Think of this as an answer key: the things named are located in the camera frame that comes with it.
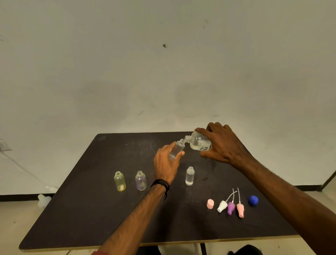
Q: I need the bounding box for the person's left hand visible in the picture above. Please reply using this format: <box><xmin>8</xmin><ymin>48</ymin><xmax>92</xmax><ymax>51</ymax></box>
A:
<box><xmin>153</xmin><ymin>142</ymin><xmax>185</xmax><ymax>185</ymax></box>

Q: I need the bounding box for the person's right hand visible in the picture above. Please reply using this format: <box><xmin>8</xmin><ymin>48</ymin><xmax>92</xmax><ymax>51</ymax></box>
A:
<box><xmin>194</xmin><ymin>122</ymin><xmax>255</xmax><ymax>168</ymax></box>

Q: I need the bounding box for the small clear plastic bottle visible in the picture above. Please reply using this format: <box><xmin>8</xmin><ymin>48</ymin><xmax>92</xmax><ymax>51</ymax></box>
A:
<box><xmin>185</xmin><ymin>166</ymin><xmax>195</xmax><ymax>186</ymax></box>
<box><xmin>169</xmin><ymin>139</ymin><xmax>186</xmax><ymax>161</ymax></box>

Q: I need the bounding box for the clear labelled water bottle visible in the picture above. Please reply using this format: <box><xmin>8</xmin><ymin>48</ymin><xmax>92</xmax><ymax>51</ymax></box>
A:
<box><xmin>184</xmin><ymin>131</ymin><xmax>212</xmax><ymax>151</ymax></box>

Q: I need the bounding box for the person's left forearm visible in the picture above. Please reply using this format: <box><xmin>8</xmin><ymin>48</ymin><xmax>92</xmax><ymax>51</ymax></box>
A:
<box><xmin>97</xmin><ymin>184</ymin><xmax>169</xmax><ymax>255</ymax></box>

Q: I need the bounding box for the person's right forearm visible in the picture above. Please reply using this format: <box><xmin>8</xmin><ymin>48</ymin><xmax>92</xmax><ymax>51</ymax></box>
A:
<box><xmin>236</xmin><ymin>156</ymin><xmax>336</xmax><ymax>255</ymax></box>

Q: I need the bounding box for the black wrist band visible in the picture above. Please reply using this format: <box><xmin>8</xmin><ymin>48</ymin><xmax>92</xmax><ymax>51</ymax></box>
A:
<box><xmin>150</xmin><ymin>179</ymin><xmax>170</xmax><ymax>201</ymax></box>

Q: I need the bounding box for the small purple plastic bottle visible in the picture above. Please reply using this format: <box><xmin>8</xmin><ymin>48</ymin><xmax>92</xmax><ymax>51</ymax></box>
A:
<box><xmin>135</xmin><ymin>171</ymin><xmax>147</xmax><ymax>191</ymax></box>

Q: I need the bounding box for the white spray pump head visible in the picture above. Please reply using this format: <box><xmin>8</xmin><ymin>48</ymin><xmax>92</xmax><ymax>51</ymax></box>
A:
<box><xmin>217</xmin><ymin>191</ymin><xmax>238</xmax><ymax>213</ymax></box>

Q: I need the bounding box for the purple spray pump head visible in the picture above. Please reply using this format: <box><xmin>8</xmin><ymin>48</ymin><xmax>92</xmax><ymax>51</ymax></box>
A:
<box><xmin>227</xmin><ymin>188</ymin><xmax>236</xmax><ymax>216</ymax></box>

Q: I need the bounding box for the small yellow plastic bottle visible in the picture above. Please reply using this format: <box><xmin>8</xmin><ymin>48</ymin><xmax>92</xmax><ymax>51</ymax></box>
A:
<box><xmin>114</xmin><ymin>171</ymin><xmax>127</xmax><ymax>192</ymax></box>

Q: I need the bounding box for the pink spray pump head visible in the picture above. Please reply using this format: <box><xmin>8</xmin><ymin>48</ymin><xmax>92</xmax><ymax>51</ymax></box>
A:
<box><xmin>236</xmin><ymin>188</ymin><xmax>245</xmax><ymax>218</ymax></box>

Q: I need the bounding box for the black shoe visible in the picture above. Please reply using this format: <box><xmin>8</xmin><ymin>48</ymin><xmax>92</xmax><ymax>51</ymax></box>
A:
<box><xmin>228</xmin><ymin>244</ymin><xmax>264</xmax><ymax>255</ymax></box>

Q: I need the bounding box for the white plastic bottle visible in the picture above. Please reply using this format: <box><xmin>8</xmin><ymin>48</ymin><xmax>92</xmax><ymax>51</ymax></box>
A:
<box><xmin>37</xmin><ymin>194</ymin><xmax>52</xmax><ymax>209</ymax></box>

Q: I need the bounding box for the white cable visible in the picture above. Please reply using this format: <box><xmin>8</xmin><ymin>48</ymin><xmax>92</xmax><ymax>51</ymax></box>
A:
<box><xmin>0</xmin><ymin>151</ymin><xmax>59</xmax><ymax>193</ymax></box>

